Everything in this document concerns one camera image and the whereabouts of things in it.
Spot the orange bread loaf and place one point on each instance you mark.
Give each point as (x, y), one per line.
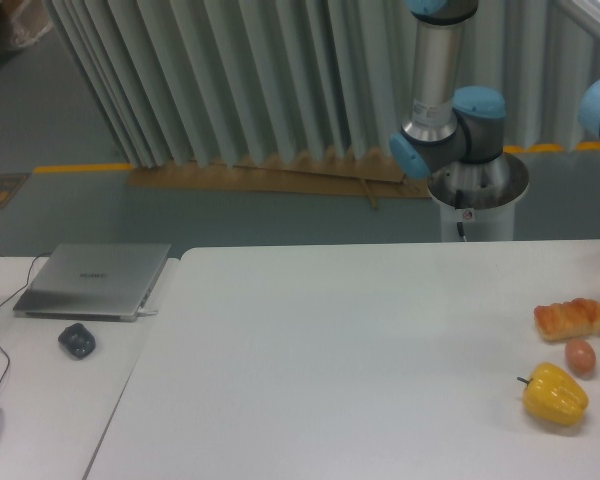
(576, 318)

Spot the brown egg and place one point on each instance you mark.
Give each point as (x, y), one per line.
(580, 356)

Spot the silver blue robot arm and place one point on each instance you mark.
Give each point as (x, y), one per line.
(432, 90)

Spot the flat brown cardboard sheet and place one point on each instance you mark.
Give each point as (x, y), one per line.
(373, 177)

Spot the pale green folding curtain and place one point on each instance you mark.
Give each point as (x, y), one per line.
(225, 80)

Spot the silver closed laptop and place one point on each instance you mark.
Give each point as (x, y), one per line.
(94, 281)

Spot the small black case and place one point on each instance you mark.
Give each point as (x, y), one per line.
(77, 341)

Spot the yellow bell pepper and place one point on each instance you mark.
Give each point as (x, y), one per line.
(552, 395)

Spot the clear plastic bag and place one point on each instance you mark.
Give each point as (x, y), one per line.
(22, 23)

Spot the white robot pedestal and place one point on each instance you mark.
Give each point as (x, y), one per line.
(477, 220)

